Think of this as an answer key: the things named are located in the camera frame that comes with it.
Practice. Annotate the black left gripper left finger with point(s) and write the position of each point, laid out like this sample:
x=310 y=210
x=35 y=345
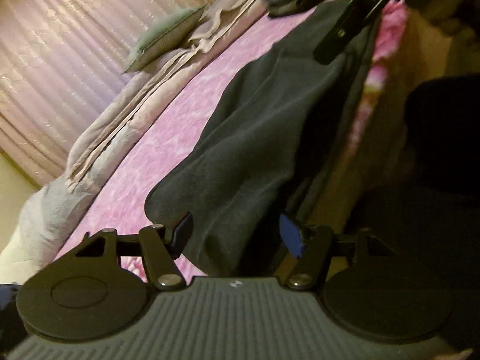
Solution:
x=156 y=245

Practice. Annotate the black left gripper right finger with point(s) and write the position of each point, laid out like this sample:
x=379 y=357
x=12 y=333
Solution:
x=313 y=249

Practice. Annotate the beige folded quilt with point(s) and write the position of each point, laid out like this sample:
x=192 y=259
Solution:
x=51 y=215

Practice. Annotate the black long-sleeve garment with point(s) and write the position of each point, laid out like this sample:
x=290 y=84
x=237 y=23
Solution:
x=273 y=131

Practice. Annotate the grey-green pillow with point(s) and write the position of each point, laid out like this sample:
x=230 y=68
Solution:
x=162 y=37

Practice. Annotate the pink rose bed sheet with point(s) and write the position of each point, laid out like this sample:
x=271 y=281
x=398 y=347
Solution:
x=173 y=135

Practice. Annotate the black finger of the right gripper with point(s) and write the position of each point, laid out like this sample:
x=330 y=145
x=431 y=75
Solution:
x=357 y=15

